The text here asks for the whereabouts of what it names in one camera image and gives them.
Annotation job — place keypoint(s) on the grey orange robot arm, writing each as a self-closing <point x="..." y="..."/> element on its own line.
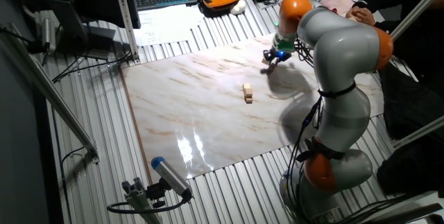
<point x="340" y="50"/>

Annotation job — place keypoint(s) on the silver cylinder device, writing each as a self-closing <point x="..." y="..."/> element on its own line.
<point x="48" y="35"/>

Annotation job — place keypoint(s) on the white rounded object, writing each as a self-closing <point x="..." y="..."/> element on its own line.
<point x="238" y="8"/>

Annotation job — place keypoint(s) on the pink cloth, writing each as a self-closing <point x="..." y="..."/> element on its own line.
<point x="338" y="0"/>

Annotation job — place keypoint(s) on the printed paper sheet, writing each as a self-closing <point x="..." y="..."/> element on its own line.
<point x="163" y="26"/>

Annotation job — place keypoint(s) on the person right hand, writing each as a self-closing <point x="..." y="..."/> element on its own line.
<point x="352" y="10"/>

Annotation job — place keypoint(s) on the silver camera blue cap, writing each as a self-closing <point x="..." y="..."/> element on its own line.
<point x="170" y="175"/>

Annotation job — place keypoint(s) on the black camera clamp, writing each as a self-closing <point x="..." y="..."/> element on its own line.
<point x="156" y="193"/>

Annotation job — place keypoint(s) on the marble pattern board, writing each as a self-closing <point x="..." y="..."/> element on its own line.
<point x="194" y="113"/>

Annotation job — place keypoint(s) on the person left hand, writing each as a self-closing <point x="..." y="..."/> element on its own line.
<point x="366" y="16"/>

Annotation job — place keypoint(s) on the aluminium frame post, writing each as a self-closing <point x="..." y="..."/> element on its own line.
<point x="419" y="132"/>
<point x="416" y="9"/>
<point x="48" y="88"/>
<point x="125" y="16"/>

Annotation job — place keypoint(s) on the person black clothing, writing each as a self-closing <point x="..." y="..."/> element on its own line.
<point x="409" y="95"/>

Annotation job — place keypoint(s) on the aluminium profile stub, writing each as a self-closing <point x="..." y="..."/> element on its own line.
<point x="138" y="199"/>

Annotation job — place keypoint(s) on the black monitor stand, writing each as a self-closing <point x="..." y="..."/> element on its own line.
<point x="83" y="40"/>

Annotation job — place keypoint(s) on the green wrist adapter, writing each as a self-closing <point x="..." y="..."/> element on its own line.
<point x="286" y="45"/>

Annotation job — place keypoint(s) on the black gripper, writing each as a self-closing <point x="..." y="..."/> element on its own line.
<point x="277" y="55"/>

